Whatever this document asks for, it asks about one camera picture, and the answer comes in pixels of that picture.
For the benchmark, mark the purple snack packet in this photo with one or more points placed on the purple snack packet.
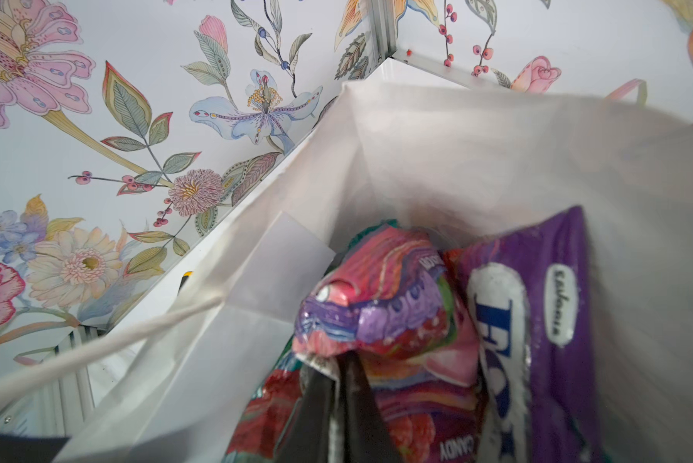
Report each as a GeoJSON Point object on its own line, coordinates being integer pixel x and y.
{"type": "Point", "coordinates": [527, 294]}

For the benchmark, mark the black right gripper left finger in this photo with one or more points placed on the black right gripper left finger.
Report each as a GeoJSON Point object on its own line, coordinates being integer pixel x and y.
{"type": "Point", "coordinates": [309, 436]}

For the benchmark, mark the floral white paper bag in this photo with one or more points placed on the floral white paper bag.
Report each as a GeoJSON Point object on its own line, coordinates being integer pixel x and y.
{"type": "Point", "coordinates": [469, 163]}

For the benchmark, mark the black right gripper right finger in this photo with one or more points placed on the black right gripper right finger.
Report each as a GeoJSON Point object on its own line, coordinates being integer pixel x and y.
{"type": "Point", "coordinates": [366, 435]}

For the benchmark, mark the pink purple Fox's candy bag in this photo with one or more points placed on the pink purple Fox's candy bag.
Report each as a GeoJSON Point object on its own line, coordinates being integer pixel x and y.
{"type": "Point", "coordinates": [393, 301]}

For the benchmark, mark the green Fox's candy bag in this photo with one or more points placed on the green Fox's candy bag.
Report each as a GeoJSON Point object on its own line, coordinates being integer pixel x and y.
{"type": "Point", "coordinates": [265, 421]}

